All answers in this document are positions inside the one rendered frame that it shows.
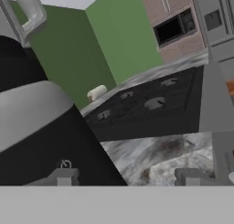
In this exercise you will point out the black hob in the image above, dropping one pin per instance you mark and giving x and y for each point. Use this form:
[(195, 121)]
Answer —
[(146, 107)]

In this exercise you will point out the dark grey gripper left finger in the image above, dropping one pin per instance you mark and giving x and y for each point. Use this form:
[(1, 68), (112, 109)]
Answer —
[(67, 176)]

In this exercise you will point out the grey fridge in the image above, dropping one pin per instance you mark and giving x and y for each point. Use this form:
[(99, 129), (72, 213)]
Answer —
[(218, 17)]

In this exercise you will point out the black microwave oven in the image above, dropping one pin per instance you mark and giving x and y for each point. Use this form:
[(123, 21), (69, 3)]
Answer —
[(174, 27)]

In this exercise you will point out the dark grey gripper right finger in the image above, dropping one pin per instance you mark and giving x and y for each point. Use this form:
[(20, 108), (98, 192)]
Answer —
[(186, 176)]

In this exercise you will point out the white paper towel roll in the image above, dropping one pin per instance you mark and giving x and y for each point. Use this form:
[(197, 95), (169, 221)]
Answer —
[(97, 93)]

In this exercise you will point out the black and grey blender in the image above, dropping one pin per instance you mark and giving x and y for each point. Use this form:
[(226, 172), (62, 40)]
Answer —
[(45, 133)]

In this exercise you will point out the pink cupboards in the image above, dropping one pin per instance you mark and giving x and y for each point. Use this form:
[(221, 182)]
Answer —
[(179, 48)]

